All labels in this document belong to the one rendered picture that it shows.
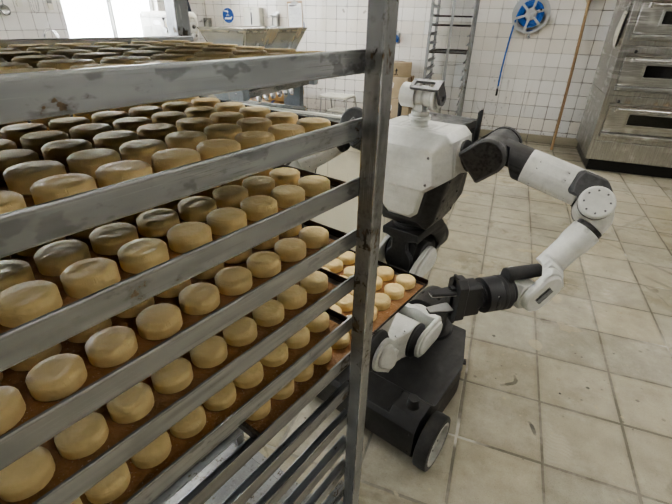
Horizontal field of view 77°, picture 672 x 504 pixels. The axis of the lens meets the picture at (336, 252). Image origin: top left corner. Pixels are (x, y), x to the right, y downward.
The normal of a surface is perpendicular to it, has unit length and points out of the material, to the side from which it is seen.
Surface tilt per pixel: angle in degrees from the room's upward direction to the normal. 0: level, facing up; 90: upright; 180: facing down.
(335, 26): 90
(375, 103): 90
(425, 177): 91
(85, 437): 0
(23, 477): 0
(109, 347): 0
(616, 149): 90
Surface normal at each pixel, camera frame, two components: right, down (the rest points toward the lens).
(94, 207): 0.79, 0.31
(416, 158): -0.61, 0.39
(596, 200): -0.37, -0.11
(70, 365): 0.02, -0.87
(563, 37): -0.36, 0.45
